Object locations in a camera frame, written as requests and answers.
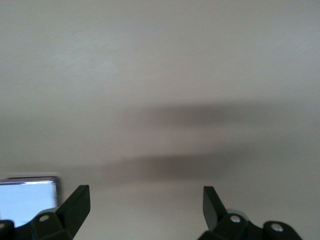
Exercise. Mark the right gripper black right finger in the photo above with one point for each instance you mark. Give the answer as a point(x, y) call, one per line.
point(215, 215)

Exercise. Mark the brown table cover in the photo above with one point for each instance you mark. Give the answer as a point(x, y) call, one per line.
point(160, 62)

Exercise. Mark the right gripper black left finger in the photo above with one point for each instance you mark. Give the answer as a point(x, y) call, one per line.
point(72, 215)

